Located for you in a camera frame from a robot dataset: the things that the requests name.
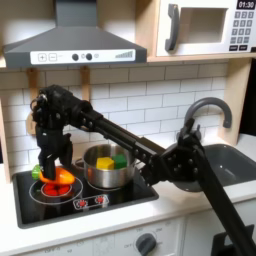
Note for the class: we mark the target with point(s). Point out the wooden kitchen side panel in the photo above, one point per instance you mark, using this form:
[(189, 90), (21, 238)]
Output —
[(238, 100)]

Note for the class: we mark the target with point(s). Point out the white kitchen cabinet front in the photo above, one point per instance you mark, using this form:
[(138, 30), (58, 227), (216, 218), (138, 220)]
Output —
[(100, 245)]

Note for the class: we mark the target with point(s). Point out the dark grey curved tap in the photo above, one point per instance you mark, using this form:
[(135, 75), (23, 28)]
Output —
[(213, 101)]

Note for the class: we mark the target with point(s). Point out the dark grey sink basin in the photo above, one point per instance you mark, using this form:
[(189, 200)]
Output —
[(233, 163)]

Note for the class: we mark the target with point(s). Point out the dark grey stove knob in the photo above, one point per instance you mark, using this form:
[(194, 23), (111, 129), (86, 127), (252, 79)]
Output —
[(146, 245)]

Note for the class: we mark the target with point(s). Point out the orange toy pepper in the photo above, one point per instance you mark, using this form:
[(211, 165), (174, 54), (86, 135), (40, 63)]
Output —
[(64, 177)]

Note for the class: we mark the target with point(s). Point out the wooden slotted spatula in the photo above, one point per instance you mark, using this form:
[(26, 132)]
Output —
[(32, 80)]

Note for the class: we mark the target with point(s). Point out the black stove top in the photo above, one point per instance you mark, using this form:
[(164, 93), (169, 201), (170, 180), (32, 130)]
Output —
[(126, 196)]

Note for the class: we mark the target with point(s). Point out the wooden spoon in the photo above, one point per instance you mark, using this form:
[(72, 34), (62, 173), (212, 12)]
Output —
[(85, 83)]

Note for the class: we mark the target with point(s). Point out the yellow toy block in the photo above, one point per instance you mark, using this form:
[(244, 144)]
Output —
[(105, 164)]

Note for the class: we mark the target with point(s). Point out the white toy microwave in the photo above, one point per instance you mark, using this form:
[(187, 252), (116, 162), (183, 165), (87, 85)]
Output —
[(206, 49)]

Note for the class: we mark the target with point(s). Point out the green toy block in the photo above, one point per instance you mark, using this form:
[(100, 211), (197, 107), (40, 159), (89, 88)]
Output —
[(120, 161)]

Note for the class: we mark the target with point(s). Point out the wooden shelf board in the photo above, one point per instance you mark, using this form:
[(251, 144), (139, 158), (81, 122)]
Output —
[(200, 57)]

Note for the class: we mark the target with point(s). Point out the grey extractor hood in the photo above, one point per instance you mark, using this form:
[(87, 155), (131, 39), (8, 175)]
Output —
[(76, 40)]

